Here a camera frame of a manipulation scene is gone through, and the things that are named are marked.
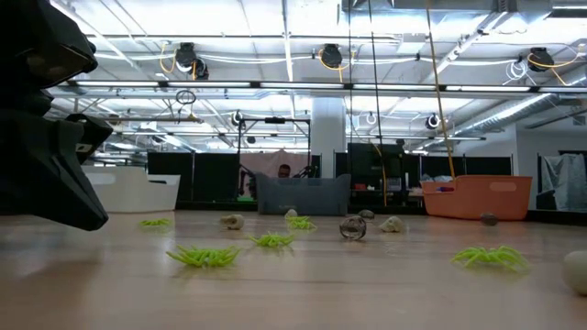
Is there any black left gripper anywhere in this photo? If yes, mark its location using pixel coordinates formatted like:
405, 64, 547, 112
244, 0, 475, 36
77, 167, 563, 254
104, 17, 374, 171
0, 89, 114, 232

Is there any white plastic bin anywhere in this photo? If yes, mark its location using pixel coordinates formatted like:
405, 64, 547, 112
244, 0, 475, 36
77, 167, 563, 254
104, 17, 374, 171
82, 165, 182, 214

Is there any black partition panel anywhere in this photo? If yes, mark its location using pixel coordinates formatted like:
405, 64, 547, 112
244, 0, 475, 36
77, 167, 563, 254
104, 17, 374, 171
146, 150, 241, 203
419, 154, 514, 178

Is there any pink curtain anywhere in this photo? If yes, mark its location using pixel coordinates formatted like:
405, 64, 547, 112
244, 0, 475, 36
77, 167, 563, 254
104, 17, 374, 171
238, 148, 313, 180

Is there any grey plastic bin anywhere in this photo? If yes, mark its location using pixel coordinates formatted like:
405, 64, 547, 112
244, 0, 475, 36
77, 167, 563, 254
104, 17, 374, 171
255, 171, 352, 216

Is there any overhead LED light bar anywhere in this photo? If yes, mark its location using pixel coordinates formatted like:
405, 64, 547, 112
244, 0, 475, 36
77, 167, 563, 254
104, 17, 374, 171
68, 77, 587, 95

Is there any orange plastic bin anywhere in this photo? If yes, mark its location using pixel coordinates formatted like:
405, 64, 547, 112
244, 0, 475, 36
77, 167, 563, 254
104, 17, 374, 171
420, 174, 534, 222

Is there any grey cloth cover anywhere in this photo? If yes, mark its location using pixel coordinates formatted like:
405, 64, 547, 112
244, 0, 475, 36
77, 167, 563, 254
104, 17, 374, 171
540, 153, 587, 212

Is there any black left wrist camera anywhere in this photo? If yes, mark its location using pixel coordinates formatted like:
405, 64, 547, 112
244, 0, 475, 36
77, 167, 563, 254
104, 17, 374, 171
0, 0, 99, 91

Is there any black metal rig frame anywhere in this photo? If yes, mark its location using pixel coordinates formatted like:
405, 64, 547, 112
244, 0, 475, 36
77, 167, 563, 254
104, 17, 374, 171
236, 115, 313, 180

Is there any black hanging cable with coil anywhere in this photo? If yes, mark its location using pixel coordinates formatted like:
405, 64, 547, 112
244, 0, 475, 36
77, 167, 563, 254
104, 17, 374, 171
368, 0, 382, 155

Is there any yellow hanging cable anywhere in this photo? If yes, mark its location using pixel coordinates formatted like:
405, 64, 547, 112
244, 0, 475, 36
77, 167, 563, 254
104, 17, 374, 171
425, 0, 458, 180

